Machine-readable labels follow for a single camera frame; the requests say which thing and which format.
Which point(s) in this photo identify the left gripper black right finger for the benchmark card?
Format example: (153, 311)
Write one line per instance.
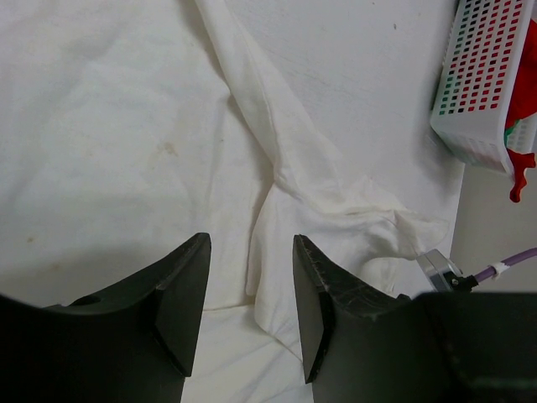
(361, 345)

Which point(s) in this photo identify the green t shirt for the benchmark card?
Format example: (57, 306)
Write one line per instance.
(510, 127)

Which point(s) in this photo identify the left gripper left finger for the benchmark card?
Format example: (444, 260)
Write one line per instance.
(134, 341)

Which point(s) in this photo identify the red t shirt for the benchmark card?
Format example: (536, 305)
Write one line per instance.
(523, 107)

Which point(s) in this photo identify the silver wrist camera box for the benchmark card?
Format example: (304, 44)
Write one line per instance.
(439, 270)

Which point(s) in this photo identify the white plastic basket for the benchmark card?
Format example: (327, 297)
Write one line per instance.
(477, 81)

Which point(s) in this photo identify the white t shirt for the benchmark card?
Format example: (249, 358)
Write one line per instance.
(128, 126)

